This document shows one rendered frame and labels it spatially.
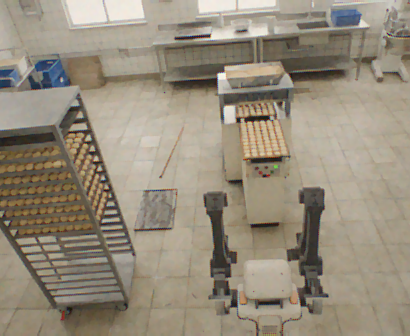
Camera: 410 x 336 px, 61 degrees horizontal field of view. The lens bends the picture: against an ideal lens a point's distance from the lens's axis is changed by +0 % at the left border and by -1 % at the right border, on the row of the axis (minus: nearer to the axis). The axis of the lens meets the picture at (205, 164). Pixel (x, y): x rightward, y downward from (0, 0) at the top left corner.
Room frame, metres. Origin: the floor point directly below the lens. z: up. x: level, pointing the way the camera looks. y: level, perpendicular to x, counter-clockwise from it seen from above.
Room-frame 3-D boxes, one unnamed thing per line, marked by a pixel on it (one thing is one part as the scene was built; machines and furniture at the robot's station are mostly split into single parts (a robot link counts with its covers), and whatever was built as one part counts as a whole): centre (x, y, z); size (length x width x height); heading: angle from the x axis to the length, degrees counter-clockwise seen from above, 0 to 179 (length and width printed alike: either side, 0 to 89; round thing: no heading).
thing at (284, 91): (3.21, -0.58, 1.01); 0.72 x 0.33 x 0.34; 86
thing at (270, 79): (3.21, -0.58, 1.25); 0.56 x 0.29 x 0.14; 86
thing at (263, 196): (2.70, -0.54, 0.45); 0.70 x 0.34 x 0.90; 176
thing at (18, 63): (5.42, 2.81, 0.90); 0.44 x 0.36 x 0.20; 92
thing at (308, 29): (5.87, -1.12, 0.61); 3.40 x 0.70 x 1.22; 83
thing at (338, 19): (5.70, -2.53, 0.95); 0.40 x 0.30 x 0.14; 86
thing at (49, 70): (6.18, 2.62, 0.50); 0.60 x 0.40 x 0.20; 175
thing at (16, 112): (1.91, 1.07, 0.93); 0.64 x 0.51 x 1.78; 87
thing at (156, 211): (2.83, 0.59, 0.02); 0.60 x 0.40 x 0.03; 174
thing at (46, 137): (1.91, 1.07, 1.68); 0.60 x 0.40 x 0.02; 87
